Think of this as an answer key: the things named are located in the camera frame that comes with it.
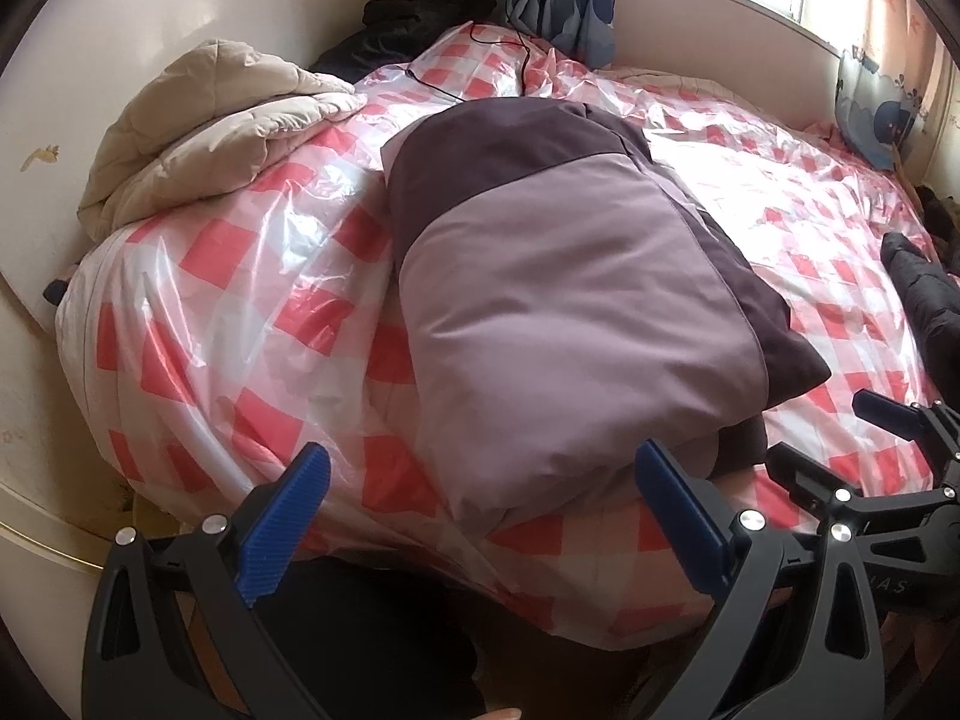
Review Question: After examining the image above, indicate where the black clothes heap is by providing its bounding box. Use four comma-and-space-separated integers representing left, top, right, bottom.
307, 0, 500, 83

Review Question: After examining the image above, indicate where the pink checked plastic bed sheet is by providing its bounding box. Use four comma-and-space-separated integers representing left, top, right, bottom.
56, 22, 957, 650

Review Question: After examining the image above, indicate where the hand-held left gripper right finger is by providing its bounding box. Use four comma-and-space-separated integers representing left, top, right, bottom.
634, 439, 880, 720

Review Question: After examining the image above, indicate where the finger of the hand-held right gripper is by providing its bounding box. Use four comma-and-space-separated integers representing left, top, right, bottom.
763, 440, 953, 533
853, 388, 960, 473

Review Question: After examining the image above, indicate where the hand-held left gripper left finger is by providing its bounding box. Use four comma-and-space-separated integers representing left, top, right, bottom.
81, 441, 332, 720

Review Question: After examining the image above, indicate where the dark clothes pile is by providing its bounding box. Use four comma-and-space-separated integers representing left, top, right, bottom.
915, 184, 960, 271

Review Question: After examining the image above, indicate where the black charging cable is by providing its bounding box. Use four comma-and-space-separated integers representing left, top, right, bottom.
405, 0, 533, 102

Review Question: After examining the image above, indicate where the purple jacket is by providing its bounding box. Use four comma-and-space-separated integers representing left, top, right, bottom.
380, 96, 833, 541

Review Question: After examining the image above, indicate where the white bed frame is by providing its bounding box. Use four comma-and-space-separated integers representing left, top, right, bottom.
0, 487, 110, 691

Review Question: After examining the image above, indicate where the black padded jacket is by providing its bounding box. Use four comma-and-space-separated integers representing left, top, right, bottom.
879, 231, 960, 383

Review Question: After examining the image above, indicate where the beige quilt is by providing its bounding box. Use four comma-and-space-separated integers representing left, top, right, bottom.
77, 37, 368, 241

